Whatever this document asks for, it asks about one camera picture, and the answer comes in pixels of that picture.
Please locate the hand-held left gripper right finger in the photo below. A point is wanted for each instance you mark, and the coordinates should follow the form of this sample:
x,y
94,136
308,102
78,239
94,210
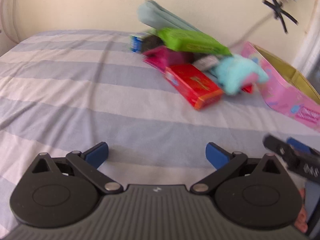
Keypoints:
x,y
216,156

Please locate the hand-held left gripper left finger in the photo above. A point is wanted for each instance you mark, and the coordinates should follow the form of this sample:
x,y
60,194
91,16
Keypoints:
x,y
97,155

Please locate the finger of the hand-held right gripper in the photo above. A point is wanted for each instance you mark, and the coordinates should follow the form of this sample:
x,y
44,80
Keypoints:
x,y
300,145
280,151

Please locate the magenta wallet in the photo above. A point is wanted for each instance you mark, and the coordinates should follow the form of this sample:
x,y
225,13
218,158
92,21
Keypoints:
x,y
165,57

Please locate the person's clothing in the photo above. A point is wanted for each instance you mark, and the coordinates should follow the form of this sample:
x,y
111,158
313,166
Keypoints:
x,y
312,202

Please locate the pink cardboard box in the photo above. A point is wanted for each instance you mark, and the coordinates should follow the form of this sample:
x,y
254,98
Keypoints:
x,y
282,95

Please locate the striped bed sheet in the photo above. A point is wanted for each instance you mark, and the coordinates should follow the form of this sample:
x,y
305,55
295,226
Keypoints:
x,y
62,92

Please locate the red box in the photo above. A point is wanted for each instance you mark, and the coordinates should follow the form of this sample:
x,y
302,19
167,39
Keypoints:
x,y
195,85

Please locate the cyan plush toy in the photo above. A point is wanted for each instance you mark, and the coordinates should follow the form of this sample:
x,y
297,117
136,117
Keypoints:
x,y
235,75

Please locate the small grey packet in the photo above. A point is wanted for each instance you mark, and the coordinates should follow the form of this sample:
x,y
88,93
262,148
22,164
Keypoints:
x,y
206,62

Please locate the small green blue carton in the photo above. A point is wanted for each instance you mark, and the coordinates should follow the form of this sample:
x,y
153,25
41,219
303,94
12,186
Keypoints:
x,y
137,43

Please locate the bright green box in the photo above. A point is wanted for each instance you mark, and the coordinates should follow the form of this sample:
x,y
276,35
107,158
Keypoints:
x,y
190,40

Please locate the black pouch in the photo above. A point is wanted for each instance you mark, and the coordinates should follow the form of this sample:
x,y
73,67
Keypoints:
x,y
152,42

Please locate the black tape cross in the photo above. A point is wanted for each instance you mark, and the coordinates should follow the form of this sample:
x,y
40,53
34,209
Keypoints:
x,y
277,8

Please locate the light teal pencil case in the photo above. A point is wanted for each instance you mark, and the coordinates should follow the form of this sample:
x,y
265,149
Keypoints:
x,y
155,15

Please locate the white wall pipe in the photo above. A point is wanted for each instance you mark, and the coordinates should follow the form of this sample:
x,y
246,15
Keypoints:
x,y
11,17

